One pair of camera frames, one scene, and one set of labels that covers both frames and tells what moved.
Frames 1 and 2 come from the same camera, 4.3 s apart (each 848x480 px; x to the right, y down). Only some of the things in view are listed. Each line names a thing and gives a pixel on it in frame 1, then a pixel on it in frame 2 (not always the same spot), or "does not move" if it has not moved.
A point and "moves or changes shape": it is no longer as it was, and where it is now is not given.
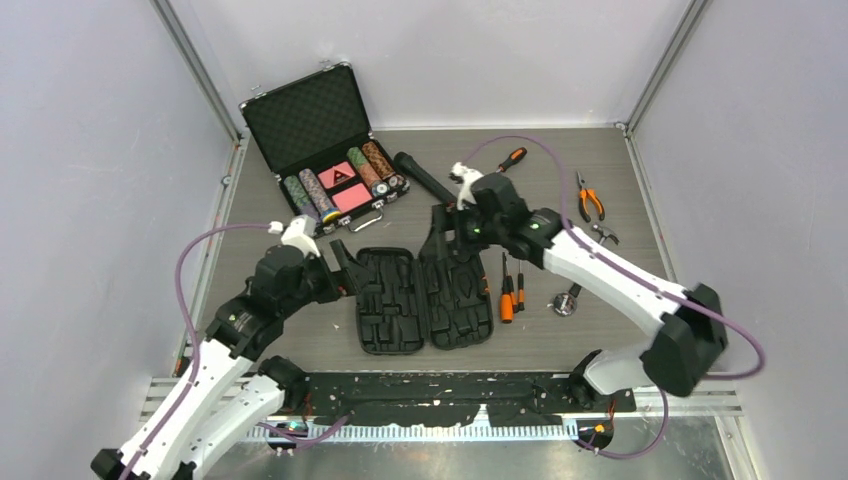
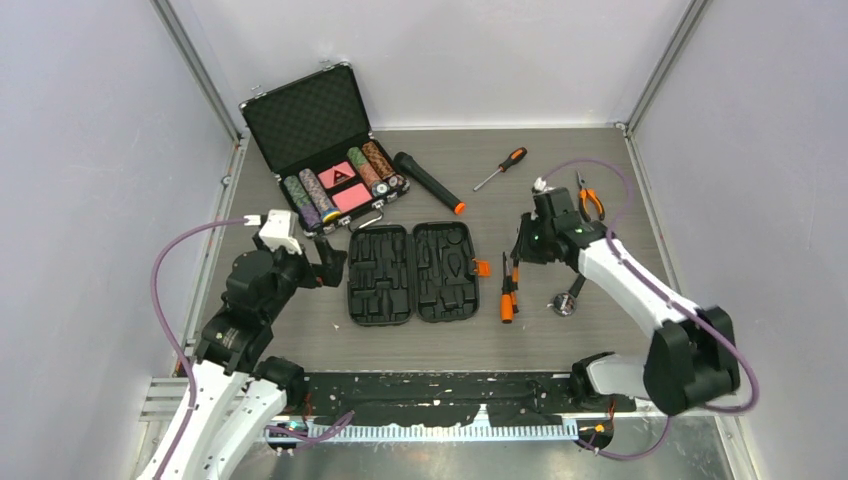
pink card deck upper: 336,175 does not move
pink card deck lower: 351,197 does not move
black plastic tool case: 409,301 moves or changes shape
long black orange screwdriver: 506,302 does not move
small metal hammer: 565,304 does not move
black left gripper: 347,281 → 330,268
